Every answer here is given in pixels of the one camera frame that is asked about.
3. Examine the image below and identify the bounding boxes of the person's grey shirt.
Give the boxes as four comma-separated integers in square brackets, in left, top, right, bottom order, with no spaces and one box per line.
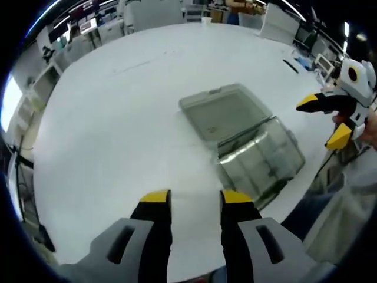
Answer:
[303,138,377,266]

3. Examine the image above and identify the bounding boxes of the person's right hand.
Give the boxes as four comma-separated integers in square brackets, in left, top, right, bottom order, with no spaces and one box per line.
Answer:
[361,111,377,144]

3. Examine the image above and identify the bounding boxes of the white frosted partition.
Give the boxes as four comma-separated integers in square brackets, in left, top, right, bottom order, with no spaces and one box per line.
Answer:
[123,0,185,32]

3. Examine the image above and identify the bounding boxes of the wall screen red picture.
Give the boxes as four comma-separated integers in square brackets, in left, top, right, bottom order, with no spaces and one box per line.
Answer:
[68,0,98,17]

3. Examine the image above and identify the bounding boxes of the black cable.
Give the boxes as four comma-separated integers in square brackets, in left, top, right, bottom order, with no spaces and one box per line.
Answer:
[316,149,335,182]

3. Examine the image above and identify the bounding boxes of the black pen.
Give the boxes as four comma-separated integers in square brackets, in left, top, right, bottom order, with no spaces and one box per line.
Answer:
[282,58,299,74]

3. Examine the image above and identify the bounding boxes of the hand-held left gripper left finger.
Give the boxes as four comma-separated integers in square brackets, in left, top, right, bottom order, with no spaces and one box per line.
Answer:
[60,189,173,283]

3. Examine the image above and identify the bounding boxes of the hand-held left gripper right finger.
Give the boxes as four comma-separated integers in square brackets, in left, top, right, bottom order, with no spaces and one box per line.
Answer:
[220,189,335,283]

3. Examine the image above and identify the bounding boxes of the transparent grey box guide fixture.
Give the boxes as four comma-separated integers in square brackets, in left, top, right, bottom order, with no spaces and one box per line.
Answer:
[178,83,306,209]

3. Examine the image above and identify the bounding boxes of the person's blue jeans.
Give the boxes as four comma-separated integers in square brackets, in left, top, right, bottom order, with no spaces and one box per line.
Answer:
[279,191,335,241]

